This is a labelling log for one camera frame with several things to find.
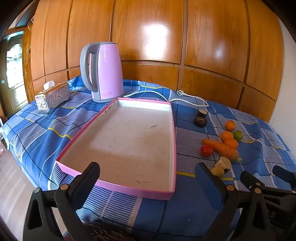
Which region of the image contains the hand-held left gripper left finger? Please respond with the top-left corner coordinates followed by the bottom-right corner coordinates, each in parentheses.
top-left (23, 161), bottom-right (101, 241)

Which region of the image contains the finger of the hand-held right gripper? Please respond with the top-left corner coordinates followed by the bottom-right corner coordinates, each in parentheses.
top-left (272, 165), bottom-right (296, 185)
top-left (240, 171), bottom-right (264, 189)

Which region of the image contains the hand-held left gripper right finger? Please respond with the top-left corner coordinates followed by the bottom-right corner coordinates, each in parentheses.
top-left (195, 162), bottom-right (274, 241)

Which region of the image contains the yellow-green round fruit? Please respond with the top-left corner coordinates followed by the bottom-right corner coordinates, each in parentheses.
top-left (209, 166), bottom-right (225, 178)

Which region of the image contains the beige cut root piece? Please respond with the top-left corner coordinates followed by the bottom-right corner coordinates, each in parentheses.
top-left (214, 156), bottom-right (232, 173)

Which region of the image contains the red tomato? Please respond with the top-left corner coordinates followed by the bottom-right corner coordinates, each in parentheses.
top-left (200, 145), bottom-right (213, 157)

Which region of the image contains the carrot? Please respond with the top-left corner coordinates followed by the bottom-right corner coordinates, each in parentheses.
top-left (202, 138), bottom-right (243, 163)

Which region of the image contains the orange with stem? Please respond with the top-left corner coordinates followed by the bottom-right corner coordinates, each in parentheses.
top-left (220, 131), bottom-right (234, 142)

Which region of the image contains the pink shallow tray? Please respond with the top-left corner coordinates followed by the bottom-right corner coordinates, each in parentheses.
top-left (55, 97), bottom-right (176, 201)

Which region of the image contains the dark brown round fruit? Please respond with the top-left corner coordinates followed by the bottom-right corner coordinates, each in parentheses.
top-left (194, 116), bottom-right (207, 127)

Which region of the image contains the blue plaid tablecloth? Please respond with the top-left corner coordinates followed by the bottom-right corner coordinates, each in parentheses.
top-left (2, 76), bottom-right (296, 234)

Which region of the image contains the silver embossed tissue box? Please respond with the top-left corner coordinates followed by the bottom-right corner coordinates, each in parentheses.
top-left (35, 82), bottom-right (71, 114)

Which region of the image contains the pink electric kettle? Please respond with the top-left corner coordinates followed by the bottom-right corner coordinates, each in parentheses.
top-left (80, 42), bottom-right (124, 103)

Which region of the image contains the wooden door with glass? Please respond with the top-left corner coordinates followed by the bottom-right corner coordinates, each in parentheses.
top-left (0, 30), bottom-right (26, 118)

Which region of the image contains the wooden panelled wardrobe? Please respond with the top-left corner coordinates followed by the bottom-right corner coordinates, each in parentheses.
top-left (23, 0), bottom-right (285, 121)

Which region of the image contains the white kettle power cord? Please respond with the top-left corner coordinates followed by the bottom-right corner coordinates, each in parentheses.
top-left (122, 90), bottom-right (210, 107)

